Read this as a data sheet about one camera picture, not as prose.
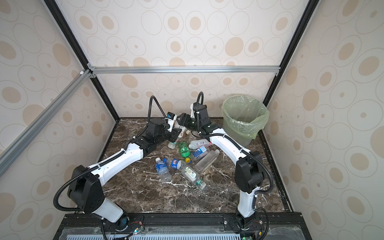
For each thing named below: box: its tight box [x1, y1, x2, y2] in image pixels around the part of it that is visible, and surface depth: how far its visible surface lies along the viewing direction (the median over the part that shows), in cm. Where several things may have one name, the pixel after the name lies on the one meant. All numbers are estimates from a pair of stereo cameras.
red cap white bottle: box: [188, 139, 213, 149], surface depth 99 cm
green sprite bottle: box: [178, 141, 191, 158], surface depth 97 cm
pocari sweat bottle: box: [155, 157, 172, 183], surface depth 91 cm
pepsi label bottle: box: [171, 158, 188, 170], surface depth 91 cm
